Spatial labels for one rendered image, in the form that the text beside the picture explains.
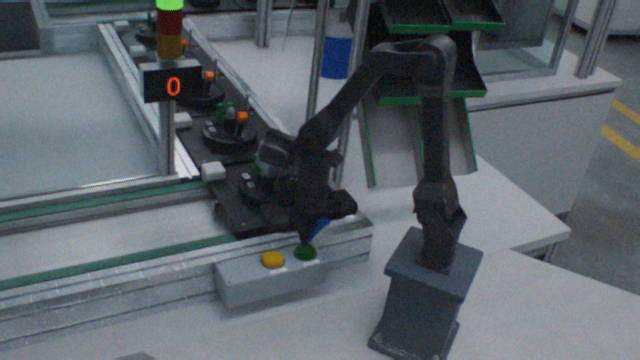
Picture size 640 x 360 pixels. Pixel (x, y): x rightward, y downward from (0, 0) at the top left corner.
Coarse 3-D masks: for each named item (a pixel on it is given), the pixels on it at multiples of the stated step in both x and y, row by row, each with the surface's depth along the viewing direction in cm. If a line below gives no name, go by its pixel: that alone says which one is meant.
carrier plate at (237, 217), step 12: (228, 168) 145; (240, 168) 145; (216, 180) 140; (228, 180) 141; (216, 192) 136; (228, 192) 137; (228, 204) 133; (240, 204) 133; (228, 216) 129; (240, 216) 130; (252, 216) 130; (336, 216) 136; (240, 228) 126; (252, 228) 127; (264, 228) 128
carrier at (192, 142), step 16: (256, 112) 170; (176, 128) 158; (192, 128) 159; (208, 128) 154; (224, 128) 156; (256, 128) 159; (192, 144) 152; (208, 144) 153; (224, 144) 151; (240, 144) 152; (256, 144) 156; (192, 160) 147; (208, 160) 147; (224, 160) 148; (240, 160) 148
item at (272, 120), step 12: (192, 24) 226; (204, 36) 218; (204, 48) 208; (228, 72) 195; (240, 84) 188; (252, 96) 181; (264, 108) 175; (276, 120) 170; (288, 132) 165; (180, 144) 153; (180, 156) 149; (180, 168) 144; (192, 168) 145; (192, 180) 143; (348, 216) 136
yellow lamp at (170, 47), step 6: (156, 36) 121; (162, 36) 120; (168, 36) 120; (174, 36) 120; (180, 36) 121; (162, 42) 120; (168, 42) 120; (174, 42) 121; (180, 42) 122; (162, 48) 121; (168, 48) 121; (174, 48) 121; (180, 48) 122; (162, 54) 122; (168, 54) 121; (174, 54) 122; (180, 54) 123
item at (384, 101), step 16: (352, 0) 141; (352, 16) 142; (368, 16) 147; (352, 32) 142; (368, 32) 134; (384, 32) 145; (368, 48) 134; (384, 80) 136; (400, 80) 137; (384, 96) 134; (400, 96) 135; (416, 96) 136
